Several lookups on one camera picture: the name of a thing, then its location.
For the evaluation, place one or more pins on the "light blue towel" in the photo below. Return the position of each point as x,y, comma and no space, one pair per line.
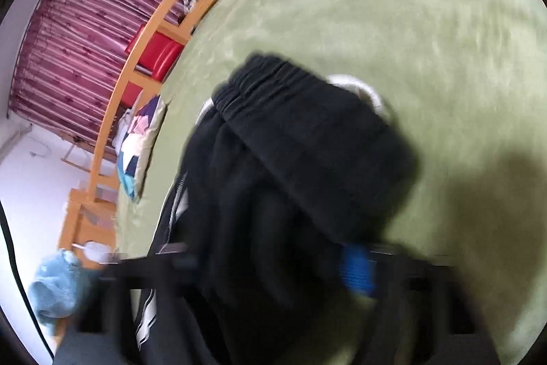
57,288

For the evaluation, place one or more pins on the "red cushion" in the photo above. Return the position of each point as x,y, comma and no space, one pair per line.
159,52

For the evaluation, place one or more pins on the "black pants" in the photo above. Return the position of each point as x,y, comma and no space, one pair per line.
273,185

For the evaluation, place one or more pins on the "maroon striped curtain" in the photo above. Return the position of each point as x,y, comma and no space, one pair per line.
81,40

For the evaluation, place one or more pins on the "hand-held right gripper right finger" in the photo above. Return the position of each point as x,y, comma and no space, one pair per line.
358,269

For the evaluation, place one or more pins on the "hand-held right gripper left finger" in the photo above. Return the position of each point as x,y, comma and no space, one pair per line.
147,269

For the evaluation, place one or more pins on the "patchwork pillow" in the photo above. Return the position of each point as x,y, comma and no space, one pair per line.
137,145

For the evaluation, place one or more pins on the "wooden bed frame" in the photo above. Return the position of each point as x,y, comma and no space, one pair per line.
141,61

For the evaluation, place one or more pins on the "green blanket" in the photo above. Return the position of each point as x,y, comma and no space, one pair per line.
384,48

